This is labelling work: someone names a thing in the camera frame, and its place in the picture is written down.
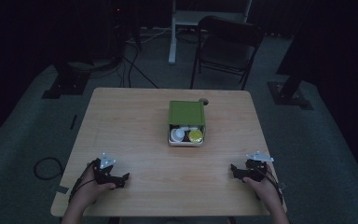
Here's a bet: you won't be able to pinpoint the white floor cable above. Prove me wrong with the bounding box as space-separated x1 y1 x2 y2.
125 27 172 45

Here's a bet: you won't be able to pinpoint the right hand-held gripper black cable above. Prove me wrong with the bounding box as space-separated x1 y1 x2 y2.
256 166 284 205

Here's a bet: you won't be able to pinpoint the green box with cups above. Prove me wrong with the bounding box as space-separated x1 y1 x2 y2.
168 100 207 127

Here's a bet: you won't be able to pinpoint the left hand-held gripper black cable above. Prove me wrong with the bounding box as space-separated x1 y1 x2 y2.
68 161 97 203

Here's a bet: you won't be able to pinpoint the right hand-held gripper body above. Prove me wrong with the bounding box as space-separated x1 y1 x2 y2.
243 150 275 183

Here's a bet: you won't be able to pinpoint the black coiled floor cable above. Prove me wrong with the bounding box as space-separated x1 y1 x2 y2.
33 156 65 181

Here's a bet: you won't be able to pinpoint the small black floor strip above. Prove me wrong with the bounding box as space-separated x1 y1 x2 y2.
69 114 79 131

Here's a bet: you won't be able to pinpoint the person's right hand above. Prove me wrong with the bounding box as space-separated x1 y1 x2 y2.
242 164 282 208

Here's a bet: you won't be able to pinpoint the person's left hand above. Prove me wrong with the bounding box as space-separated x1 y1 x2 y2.
74 169 117 208

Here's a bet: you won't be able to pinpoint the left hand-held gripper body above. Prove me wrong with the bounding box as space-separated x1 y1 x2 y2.
91 151 119 186

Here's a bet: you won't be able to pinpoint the black folding chair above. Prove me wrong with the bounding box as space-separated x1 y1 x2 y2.
189 15 266 91

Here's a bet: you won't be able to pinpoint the hand-held gripper black cable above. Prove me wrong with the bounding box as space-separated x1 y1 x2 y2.
256 166 284 205
68 161 97 203

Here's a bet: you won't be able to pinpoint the black stand with flat base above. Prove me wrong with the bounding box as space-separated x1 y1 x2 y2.
41 60 91 100
267 69 314 111

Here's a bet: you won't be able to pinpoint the black floor cables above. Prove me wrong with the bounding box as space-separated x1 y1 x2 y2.
117 43 160 90

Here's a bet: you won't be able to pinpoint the white desk frame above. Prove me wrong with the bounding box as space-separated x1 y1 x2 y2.
167 0 254 65

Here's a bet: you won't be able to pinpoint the pile of coffee capsules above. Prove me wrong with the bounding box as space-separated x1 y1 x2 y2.
170 125 204 145

